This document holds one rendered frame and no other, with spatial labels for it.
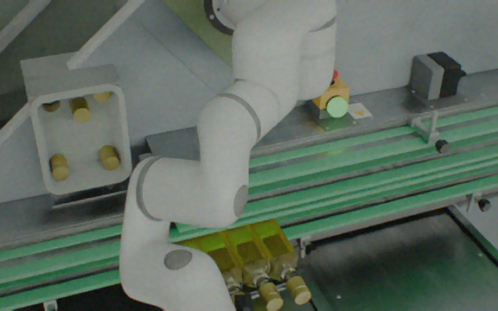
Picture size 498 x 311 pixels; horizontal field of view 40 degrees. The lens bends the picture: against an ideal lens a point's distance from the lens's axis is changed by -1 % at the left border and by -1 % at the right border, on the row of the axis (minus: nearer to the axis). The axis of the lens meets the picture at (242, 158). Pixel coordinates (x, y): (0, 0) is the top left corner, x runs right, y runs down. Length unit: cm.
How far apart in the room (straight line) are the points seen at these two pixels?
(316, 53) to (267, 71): 12
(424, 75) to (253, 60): 78
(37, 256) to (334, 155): 63
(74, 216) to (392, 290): 71
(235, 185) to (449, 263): 93
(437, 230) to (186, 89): 73
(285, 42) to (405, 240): 90
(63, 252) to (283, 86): 63
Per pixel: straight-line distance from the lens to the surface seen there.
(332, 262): 163
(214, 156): 83
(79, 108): 134
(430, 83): 162
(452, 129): 159
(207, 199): 83
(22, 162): 146
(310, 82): 104
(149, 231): 93
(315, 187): 148
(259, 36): 91
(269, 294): 130
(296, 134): 147
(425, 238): 173
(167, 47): 139
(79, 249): 139
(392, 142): 152
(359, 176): 152
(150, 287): 89
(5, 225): 145
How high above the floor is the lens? 196
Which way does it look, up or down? 50 degrees down
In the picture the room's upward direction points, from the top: 147 degrees clockwise
